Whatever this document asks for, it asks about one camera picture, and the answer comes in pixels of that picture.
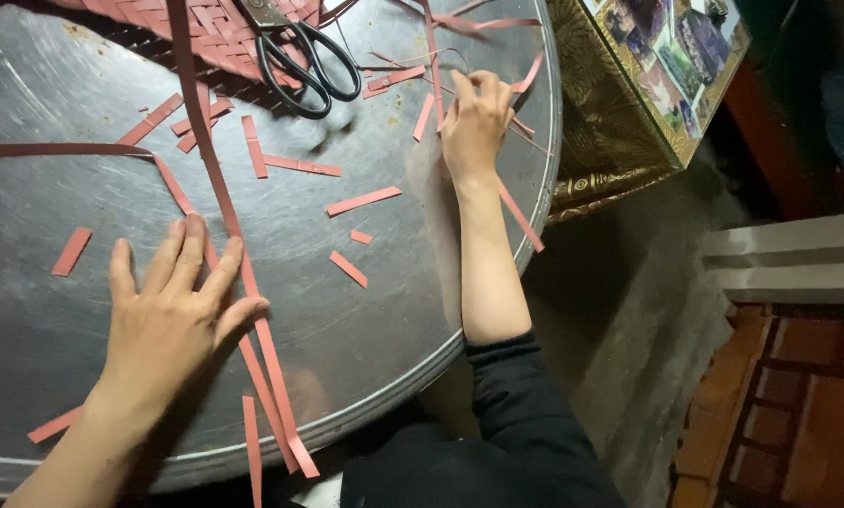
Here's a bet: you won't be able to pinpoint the person's right hand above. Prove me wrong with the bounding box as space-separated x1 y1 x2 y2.
441 69 518 187

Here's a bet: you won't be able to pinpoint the person's left hand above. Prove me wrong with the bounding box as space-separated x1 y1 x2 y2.
90 214 271 419

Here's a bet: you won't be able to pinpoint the narrow pink strip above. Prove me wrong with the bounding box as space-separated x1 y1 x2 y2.
418 0 446 134

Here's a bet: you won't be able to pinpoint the thin pink trimmings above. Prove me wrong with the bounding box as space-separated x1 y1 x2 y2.
358 46 557 158

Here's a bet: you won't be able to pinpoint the table with gold patterned cloth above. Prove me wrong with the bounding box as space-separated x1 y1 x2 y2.
545 0 753 227

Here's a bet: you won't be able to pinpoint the scattered short pink offcuts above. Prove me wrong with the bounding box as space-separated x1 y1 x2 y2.
28 65 435 444

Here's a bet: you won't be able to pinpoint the large round metal tray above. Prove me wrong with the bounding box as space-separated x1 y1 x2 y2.
0 0 564 498

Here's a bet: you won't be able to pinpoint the woven pink strip mat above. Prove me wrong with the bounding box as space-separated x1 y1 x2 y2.
44 0 324 89

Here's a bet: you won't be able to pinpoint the dark red wooden cabinet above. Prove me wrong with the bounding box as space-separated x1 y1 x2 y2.
721 0 844 220

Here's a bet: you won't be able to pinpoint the long straight pink strip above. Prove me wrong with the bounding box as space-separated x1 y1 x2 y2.
166 0 321 480

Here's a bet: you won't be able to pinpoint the grey concrete ledge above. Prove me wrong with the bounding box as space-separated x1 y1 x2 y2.
700 210 844 306

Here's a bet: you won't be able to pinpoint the person's black garment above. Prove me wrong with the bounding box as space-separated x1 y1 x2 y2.
340 332 627 508

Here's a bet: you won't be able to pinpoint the white sheet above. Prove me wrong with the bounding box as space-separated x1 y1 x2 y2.
308 471 345 508

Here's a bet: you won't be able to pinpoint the long bent pink strip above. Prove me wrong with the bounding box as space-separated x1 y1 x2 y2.
0 143 301 475

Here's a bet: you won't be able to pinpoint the black-handled scissors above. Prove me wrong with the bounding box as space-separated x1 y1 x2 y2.
238 0 363 121

